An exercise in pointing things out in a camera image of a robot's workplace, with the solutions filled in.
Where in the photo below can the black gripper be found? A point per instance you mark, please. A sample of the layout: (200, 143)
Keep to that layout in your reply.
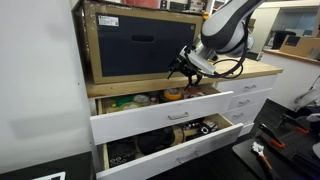
(189, 63)

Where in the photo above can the white drawer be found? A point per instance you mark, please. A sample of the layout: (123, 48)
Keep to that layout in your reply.
(243, 115)
(247, 85)
(117, 125)
(251, 98)

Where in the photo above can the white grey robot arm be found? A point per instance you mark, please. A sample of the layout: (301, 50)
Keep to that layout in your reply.
(223, 32)

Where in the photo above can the small cardboard box in drawer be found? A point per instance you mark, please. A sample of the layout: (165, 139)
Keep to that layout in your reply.
(121, 151)

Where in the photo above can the orange tape roll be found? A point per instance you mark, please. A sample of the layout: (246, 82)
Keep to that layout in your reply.
(172, 94)

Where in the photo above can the white tape roll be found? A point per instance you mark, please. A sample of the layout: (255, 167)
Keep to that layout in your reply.
(142, 99)

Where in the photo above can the large cardboard box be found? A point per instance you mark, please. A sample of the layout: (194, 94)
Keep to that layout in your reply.
(128, 43)

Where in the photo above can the black round pouch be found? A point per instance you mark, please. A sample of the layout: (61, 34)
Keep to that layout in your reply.
(156, 140)

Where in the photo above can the white orange hand tool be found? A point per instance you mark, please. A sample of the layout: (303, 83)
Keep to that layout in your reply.
(259, 150)

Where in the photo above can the black pegboard table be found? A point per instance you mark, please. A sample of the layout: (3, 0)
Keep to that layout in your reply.
(298, 160)

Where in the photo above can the orange handled clamp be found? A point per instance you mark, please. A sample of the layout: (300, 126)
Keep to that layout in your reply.
(274, 139)

